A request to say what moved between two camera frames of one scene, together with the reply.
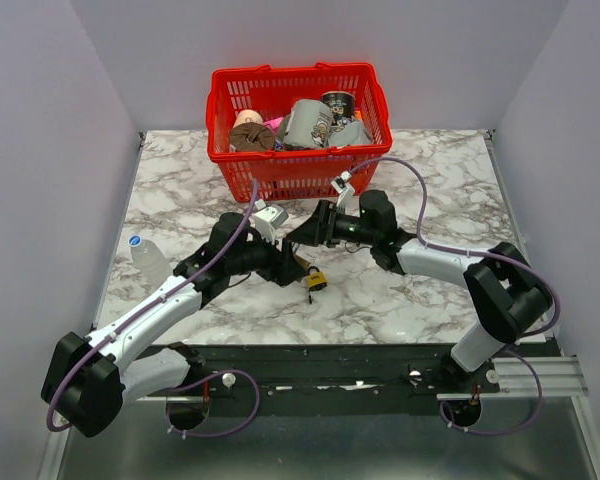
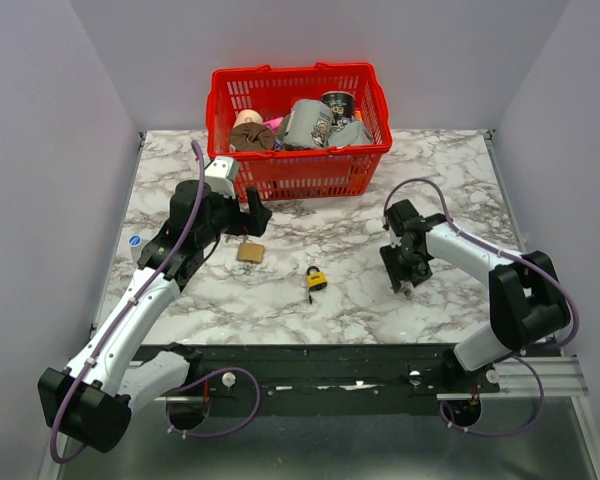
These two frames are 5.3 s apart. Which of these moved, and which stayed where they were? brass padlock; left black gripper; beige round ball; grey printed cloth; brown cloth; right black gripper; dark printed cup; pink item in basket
Moved: left black gripper; brass padlock; right black gripper
Stayed: brown cloth; pink item in basket; beige round ball; dark printed cup; grey printed cloth
